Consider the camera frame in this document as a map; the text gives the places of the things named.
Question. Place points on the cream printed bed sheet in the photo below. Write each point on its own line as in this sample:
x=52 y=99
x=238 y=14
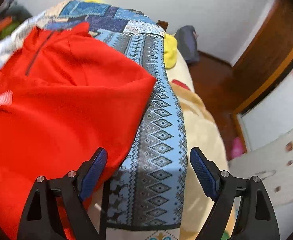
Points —
x=201 y=130

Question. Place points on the white cardboard box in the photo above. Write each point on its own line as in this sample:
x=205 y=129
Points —
x=269 y=170

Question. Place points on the blue patchwork blanket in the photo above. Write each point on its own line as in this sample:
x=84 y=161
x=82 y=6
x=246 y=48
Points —
x=159 y=142

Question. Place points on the brown wooden bedpost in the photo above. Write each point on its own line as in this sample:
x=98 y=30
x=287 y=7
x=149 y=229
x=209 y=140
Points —
x=163 y=25

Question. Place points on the green patterned cloth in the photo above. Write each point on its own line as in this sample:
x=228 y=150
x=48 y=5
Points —
x=10 y=30

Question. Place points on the yellow plush pillow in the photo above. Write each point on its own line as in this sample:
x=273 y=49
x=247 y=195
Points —
x=92 y=0

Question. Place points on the yellow bed sheet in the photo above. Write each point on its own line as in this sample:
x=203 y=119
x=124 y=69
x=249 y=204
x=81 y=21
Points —
x=170 y=52

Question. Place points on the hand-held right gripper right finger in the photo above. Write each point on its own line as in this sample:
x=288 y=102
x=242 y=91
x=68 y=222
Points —
x=204 y=172

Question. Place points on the pink round object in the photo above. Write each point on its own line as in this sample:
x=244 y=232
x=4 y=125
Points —
x=238 y=147

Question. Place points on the red zip jacket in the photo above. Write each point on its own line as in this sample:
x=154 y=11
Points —
x=61 y=105

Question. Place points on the dark grey bag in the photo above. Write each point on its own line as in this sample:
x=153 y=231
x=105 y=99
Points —
x=187 y=42

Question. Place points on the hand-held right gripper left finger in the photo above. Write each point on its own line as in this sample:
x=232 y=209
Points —
x=94 y=172

